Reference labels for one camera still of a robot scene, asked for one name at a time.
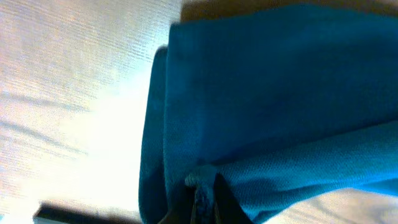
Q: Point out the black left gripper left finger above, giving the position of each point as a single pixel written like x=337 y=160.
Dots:
x=184 y=211

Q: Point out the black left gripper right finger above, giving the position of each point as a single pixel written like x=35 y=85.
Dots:
x=227 y=210

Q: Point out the teal blue t-shirt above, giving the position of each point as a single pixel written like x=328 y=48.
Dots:
x=286 y=104

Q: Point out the black mounting rail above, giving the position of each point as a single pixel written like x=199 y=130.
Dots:
x=52 y=214

